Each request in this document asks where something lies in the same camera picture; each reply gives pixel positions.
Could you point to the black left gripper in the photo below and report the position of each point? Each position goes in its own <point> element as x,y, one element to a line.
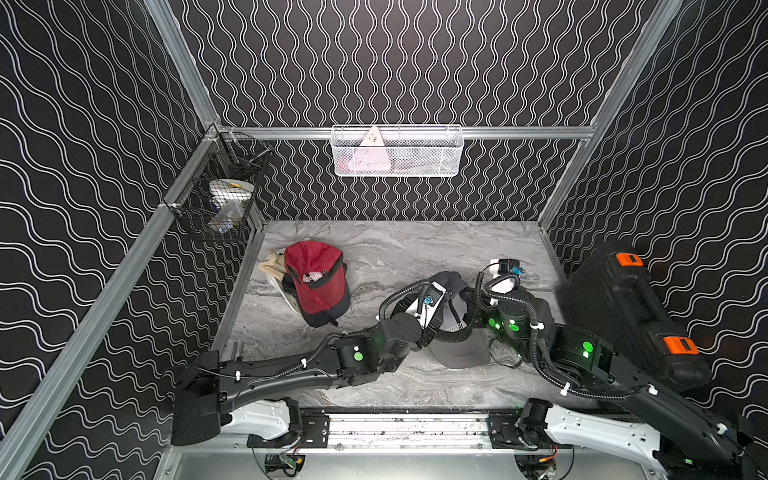
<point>447,309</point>

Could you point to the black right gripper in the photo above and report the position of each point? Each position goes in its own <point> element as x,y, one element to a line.
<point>476,309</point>

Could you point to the dark grey cap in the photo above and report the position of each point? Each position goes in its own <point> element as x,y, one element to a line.
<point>457,344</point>

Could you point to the red and black cap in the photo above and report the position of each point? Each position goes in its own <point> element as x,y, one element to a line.
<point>310,261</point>

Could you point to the beige cap with black lettering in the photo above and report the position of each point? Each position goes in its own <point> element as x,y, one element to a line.
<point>274,266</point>

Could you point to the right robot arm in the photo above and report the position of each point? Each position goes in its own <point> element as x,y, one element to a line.
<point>672,436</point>

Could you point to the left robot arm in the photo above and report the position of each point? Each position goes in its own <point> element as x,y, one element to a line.
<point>208,391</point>

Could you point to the black plastic tool case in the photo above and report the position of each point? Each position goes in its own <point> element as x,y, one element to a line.
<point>610,295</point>

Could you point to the pink triangular card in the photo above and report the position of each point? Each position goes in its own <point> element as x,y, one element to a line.
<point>371,156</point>

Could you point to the white item in black basket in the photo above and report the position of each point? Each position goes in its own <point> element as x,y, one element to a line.
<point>230,199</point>

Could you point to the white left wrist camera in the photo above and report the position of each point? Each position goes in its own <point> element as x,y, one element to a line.
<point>425,305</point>

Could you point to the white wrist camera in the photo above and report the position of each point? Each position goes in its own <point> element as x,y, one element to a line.
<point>425,305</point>
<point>506,275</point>

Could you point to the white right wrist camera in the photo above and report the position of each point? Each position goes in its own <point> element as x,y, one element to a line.
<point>506,275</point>

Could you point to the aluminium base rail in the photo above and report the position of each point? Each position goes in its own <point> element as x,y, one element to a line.
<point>405,430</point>

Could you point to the white wire wall basket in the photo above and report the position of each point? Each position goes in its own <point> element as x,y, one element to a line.
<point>414,150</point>

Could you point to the black wire mesh basket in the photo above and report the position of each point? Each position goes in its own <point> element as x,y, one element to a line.
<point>223,154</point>

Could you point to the aluminium corner frame post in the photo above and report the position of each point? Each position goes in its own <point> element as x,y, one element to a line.
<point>176,46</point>

